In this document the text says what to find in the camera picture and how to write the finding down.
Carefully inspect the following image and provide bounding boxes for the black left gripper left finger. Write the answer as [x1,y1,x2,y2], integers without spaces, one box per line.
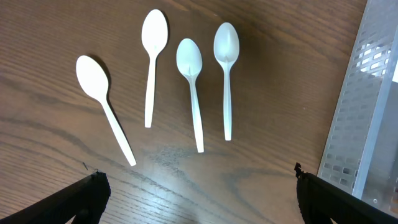
[1,171,111,224]

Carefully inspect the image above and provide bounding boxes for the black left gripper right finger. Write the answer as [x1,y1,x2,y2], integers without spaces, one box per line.
[294,163,397,224]

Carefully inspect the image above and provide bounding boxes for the clear plastic perforated basket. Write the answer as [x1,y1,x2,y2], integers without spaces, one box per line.
[317,0,397,217]

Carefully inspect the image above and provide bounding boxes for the white plastic spoon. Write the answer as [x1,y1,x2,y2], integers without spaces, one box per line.
[141,9,168,128]
[176,38,204,153]
[213,22,240,141]
[76,55,137,166]

